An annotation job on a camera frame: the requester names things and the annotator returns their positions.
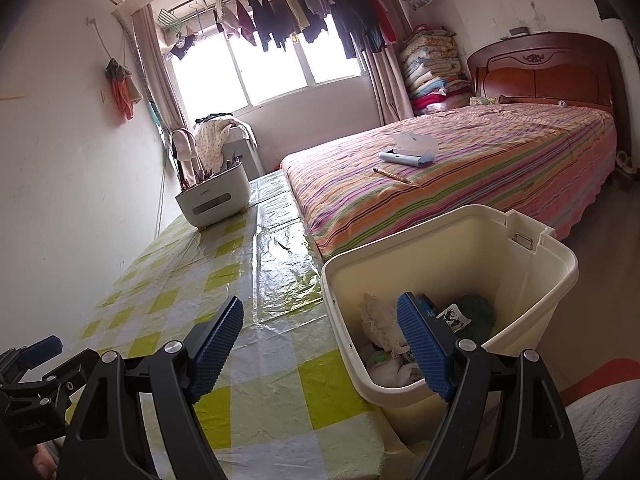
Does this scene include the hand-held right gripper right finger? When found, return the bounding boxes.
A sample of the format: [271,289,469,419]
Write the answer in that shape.
[396,291,583,480]

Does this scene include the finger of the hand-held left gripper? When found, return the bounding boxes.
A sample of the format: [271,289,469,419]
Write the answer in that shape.
[15,349,101,406]
[0,337,63,386]

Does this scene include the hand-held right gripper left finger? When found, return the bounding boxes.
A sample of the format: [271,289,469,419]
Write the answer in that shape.
[57,295,246,480]

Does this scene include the white lace cloth ball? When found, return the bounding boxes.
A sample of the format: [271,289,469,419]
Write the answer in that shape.
[360,292,408,358]

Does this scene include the green plush toy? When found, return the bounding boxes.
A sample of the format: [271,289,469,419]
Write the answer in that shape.
[452,294,496,341]

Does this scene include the cream plastic bin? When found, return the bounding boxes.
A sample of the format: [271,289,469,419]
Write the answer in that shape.
[321,204,580,443]

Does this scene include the person's left hand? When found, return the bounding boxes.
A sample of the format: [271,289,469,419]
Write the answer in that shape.
[31,446,62,478]

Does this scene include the black and white printed card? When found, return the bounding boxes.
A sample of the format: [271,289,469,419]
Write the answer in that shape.
[437,304,473,333]

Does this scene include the white desk organizer box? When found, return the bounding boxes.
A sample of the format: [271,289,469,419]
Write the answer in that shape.
[175,161,249,228]

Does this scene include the striped bedsheet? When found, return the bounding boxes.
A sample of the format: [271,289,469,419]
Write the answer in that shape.
[280,102,617,261]

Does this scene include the bunch of pens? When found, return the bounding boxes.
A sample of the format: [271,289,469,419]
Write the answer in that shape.
[180,155,241,193]

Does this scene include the yellow pencil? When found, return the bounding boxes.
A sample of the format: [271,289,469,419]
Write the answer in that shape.
[372,166,421,186]

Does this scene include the beige hanging cloth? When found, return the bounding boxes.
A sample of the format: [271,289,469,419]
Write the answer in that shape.
[171,129,206,186]

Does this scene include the blue and white pencil case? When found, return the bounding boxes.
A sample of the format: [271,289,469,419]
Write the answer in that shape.
[378,131,440,167]

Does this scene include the white floor appliance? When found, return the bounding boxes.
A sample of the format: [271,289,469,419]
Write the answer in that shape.
[222,127,266,176]

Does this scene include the red chair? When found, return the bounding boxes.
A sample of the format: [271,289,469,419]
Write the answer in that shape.
[557,357,640,480]

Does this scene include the polka dot cloth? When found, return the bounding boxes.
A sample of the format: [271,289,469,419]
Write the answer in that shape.
[195,112,256,173]

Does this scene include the beige curtain beside quilts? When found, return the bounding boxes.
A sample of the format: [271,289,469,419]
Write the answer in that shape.
[360,45,413,126]

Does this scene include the beige slippers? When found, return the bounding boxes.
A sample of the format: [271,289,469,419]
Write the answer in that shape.
[615,150,639,181]

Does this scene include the stack of folded quilts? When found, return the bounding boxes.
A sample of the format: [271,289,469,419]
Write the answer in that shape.
[397,25,471,116]

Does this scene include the beige curtain beside air conditioner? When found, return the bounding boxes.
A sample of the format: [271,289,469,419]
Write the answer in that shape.
[132,5,188,133]

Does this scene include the window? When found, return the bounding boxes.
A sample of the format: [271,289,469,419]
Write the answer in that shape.
[167,10,373,121]

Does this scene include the wooden headboard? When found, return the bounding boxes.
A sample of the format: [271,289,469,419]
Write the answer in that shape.
[467,32,621,113]

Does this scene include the row of hanging clothes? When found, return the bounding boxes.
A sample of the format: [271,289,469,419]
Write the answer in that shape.
[167,0,436,61]

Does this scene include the orange and grey wall cloth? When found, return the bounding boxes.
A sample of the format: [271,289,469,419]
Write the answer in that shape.
[105,58,143,121]

